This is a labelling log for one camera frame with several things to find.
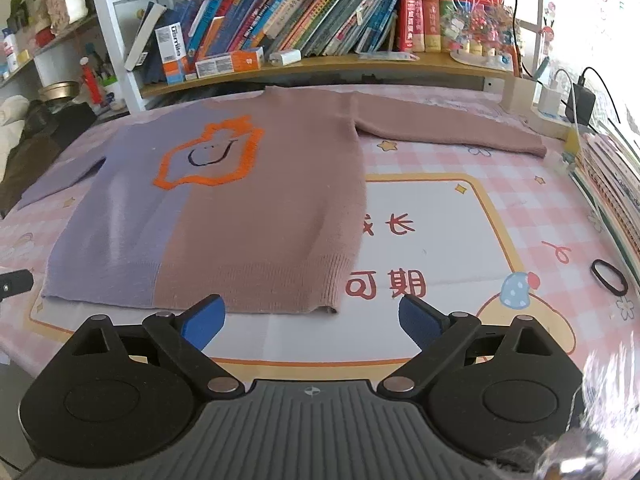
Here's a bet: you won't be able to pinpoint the purple and pink sweater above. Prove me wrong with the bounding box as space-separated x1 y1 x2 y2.
21 87 547 313

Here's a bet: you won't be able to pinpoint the red dictionary books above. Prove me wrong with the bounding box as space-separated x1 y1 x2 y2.
397 0 512 55

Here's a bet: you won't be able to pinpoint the cream white jacket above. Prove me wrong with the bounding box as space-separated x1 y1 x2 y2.
0 96 29 181

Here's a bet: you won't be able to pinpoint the upright white orange box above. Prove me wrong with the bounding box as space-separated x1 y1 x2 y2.
155 22 189 84

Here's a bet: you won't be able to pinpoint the flat white orange box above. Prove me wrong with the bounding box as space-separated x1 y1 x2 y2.
195 47 264 78

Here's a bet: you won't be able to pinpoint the red tassel ornament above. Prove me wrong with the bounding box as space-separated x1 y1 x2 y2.
79 56 102 105

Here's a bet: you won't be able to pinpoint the colourful candy bouquet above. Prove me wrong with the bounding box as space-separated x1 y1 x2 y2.
439 0 515 56

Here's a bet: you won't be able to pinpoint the white lotion bottle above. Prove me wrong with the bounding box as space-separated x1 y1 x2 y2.
2 27 18 74

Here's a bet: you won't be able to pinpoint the stack of books right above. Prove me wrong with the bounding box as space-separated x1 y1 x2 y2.
565 122 639 286

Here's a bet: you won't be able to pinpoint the white charger block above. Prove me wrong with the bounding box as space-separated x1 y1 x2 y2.
269 49 303 67

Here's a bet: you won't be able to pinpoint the black hair tie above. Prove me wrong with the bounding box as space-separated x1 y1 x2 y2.
589 258 629 296

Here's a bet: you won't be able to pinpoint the green lid white jar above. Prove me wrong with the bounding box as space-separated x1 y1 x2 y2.
102 76 126 112

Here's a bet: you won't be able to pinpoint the dark brown clothes pile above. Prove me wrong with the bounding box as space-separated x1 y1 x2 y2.
1 100 96 218

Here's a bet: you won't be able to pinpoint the red lidded jar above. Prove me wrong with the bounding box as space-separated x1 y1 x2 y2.
35 27 55 49

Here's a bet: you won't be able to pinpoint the brass metal bowl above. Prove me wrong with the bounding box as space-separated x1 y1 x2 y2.
38 81 80 102

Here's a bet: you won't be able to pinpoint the white power adapter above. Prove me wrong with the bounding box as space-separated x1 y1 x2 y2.
537 84 562 116

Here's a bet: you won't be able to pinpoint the beige pen holder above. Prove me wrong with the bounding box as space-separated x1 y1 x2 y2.
500 76 537 116

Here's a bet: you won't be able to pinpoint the black power adapter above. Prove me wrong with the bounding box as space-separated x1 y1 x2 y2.
565 84 596 126

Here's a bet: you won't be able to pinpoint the wooden white bookshelf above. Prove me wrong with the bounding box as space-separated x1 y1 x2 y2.
0 0 547 114

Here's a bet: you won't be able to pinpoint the row of colourful books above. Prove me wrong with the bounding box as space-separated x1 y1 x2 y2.
126 0 399 86

